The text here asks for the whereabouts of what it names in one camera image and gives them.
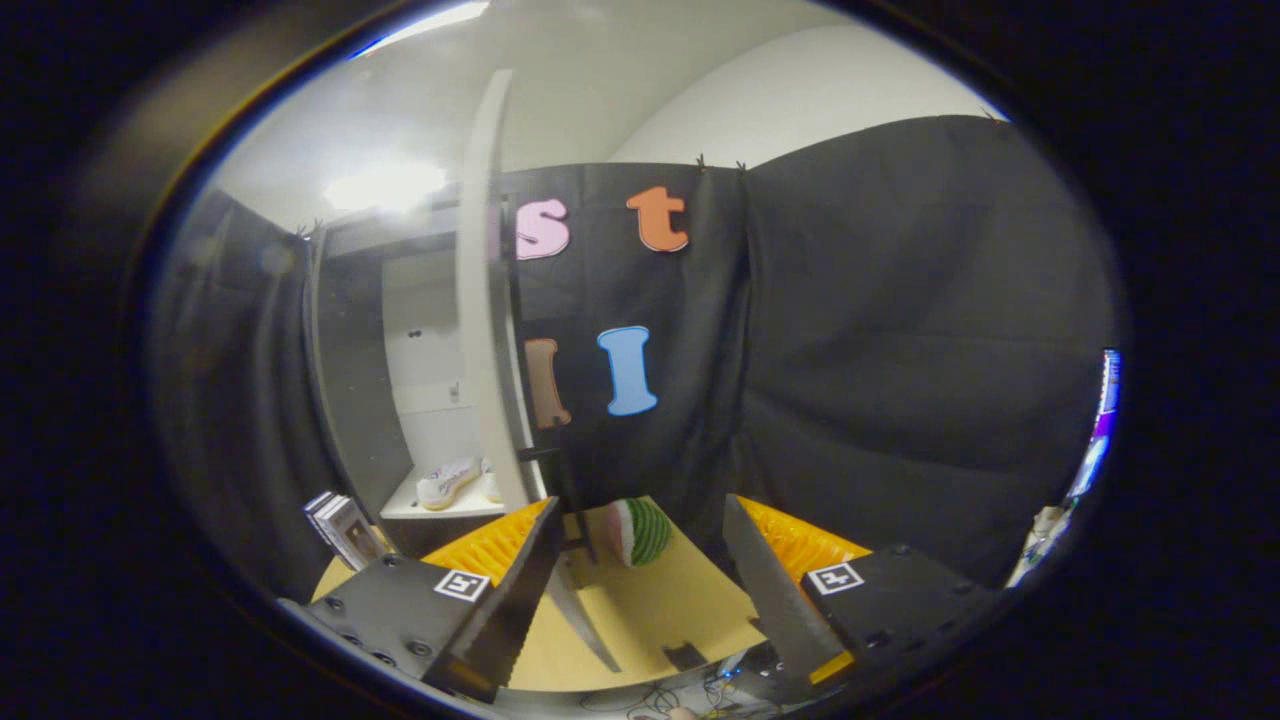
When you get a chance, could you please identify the grey shoe cabinet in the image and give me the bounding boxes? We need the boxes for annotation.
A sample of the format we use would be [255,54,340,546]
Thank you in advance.
[305,205,521,561]

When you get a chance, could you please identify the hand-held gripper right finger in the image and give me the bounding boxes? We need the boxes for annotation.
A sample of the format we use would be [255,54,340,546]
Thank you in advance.
[722,493,996,706]

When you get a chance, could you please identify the bright screen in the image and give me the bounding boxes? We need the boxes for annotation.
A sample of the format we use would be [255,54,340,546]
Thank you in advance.
[1063,347,1124,501]

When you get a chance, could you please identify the white shoe cabinet door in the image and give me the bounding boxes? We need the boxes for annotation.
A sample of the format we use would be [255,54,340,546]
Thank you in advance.
[455,68,623,674]

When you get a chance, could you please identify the watermelon slice toy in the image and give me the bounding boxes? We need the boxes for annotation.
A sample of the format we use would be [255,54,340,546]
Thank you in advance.
[603,497,674,569]

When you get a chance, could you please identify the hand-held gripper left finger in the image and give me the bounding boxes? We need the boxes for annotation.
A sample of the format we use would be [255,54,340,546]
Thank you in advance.
[278,497,563,704]

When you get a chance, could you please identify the grey cover book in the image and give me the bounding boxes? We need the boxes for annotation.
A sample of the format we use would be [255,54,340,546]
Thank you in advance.
[318,495,388,571]

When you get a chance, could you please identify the tangle of cables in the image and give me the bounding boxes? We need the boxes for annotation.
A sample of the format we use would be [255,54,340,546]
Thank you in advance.
[575,672,779,720]

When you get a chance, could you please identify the white book blue spine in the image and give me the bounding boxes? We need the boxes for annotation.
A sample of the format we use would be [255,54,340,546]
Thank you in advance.
[304,489,341,546]

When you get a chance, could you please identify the ceiling light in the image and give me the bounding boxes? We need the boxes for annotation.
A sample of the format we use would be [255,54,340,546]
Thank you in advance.
[350,0,493,59]

